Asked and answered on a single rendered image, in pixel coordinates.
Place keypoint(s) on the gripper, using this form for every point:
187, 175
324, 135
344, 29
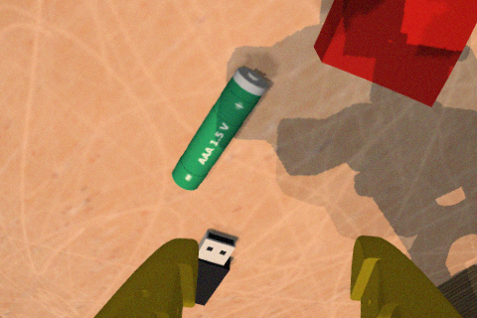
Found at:
384, 279

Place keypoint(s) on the black usb flash drive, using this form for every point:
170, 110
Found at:
214, 264

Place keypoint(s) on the green aaa battery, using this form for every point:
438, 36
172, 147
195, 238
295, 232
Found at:
236, 102

